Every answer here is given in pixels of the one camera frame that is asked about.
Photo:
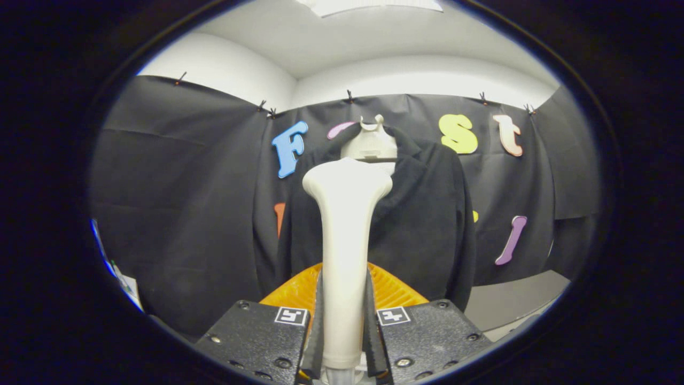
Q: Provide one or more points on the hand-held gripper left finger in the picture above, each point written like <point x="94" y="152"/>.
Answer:
<point x="316" y="337"/>

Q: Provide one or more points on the white garment steamer head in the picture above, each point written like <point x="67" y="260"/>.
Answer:
<point x="344" y="240"/>

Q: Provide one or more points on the grey garment steamer base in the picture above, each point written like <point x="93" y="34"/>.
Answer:
<point x="513" y="299"/>

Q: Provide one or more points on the long ceiling light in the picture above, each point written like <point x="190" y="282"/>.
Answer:
<point x="368" y="6"/>

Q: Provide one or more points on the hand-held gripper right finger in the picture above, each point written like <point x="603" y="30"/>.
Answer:
<point x="372" y="342"/>

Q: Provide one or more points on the black backdrop cloth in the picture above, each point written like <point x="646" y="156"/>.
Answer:
<point x="176" y="187"/>

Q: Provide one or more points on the white mannequin torso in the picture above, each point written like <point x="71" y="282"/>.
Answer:
<point x="368" y="144"/>

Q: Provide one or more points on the black suit jacket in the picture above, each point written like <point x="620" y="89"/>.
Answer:
<point x="422" y="224"/>

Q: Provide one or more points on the row of black cloth clips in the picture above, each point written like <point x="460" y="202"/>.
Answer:
<point x="349" y="97"/>

